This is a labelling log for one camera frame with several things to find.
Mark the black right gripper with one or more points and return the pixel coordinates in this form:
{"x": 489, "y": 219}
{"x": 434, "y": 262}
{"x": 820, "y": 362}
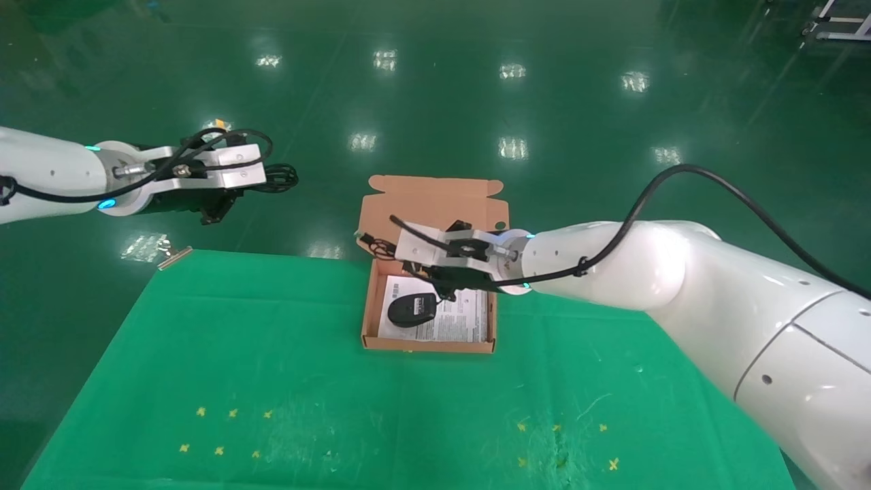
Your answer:
{"x": 469, "y": 280}

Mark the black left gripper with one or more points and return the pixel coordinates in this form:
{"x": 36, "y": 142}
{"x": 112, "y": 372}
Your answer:
{"x": 197, "y": 201}

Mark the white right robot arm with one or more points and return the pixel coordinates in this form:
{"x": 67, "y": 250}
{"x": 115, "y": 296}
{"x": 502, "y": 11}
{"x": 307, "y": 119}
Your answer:
{"x": 680, "y": 286}

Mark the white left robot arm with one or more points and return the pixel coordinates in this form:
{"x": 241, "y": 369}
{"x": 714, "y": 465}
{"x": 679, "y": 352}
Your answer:
{"x": 47, "y": 170}

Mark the orange cardboard box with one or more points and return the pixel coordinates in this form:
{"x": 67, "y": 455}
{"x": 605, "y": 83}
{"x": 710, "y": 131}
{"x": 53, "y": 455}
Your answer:
{"x": 422, "y": 204}

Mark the white printed instruction sheet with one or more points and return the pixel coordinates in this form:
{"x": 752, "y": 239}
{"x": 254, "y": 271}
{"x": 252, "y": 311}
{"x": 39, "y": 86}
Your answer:
{"x": 463, "y": 323}

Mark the metal cloth clamp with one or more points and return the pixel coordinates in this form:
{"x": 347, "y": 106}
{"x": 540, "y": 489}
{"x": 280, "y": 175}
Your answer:
{"x": 173, "y": 255}

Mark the green table cloth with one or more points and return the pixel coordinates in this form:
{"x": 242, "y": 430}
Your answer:
{"x": 340, "y": 408}

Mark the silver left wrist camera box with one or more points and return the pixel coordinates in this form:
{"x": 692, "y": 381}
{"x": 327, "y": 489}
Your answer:
{"x": 231, "y": 173}

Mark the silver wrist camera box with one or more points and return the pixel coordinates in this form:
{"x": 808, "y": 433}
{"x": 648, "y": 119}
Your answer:
{"x": 422, "y": 248}
{"x": 231, "y": 173}

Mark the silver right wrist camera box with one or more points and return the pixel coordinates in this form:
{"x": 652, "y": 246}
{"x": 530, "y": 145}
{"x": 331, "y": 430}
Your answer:
{"x": 422, "y": 248}

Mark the white wheeled cart frame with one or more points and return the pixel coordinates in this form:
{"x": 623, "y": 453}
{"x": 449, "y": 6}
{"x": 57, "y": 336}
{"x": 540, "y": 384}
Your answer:
{"x": 847, "y": 36}

